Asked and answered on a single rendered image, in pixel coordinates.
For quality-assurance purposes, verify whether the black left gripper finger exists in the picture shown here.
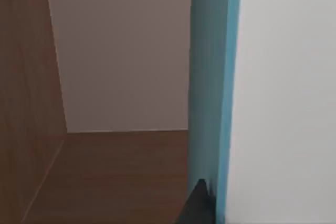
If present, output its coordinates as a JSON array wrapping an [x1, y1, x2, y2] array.
[[174, 178, 218, 224]]

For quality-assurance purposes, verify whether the wooden open shelf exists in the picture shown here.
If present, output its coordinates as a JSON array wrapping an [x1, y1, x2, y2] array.
[[0, 0, 190, 224]]

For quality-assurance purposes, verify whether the blue upright panel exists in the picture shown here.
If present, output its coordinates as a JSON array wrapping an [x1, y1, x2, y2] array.
[[186, 0, 243, 224]]

